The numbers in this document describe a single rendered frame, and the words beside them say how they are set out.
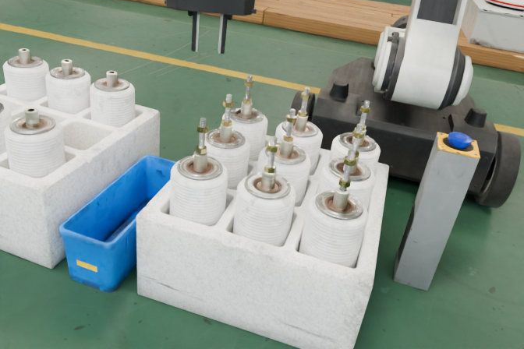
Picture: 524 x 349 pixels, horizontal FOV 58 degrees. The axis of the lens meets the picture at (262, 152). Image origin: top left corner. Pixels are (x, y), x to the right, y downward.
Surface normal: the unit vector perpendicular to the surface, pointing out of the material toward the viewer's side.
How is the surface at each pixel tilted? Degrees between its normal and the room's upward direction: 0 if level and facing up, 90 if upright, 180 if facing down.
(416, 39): 49
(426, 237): 90
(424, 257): 90
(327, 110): 45
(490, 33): 90
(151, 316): 0
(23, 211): 90
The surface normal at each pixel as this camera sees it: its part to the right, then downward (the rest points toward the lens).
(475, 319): 0.11, -0.87
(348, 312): -0.29, 0.44
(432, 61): -0.13, -0.18
